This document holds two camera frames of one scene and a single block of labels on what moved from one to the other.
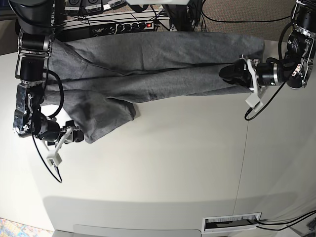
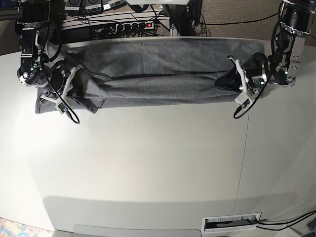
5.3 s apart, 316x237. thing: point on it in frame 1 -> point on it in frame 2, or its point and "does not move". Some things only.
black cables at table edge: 285,221 does not move
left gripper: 50,130 -> 57,73
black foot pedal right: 113,4 does not move
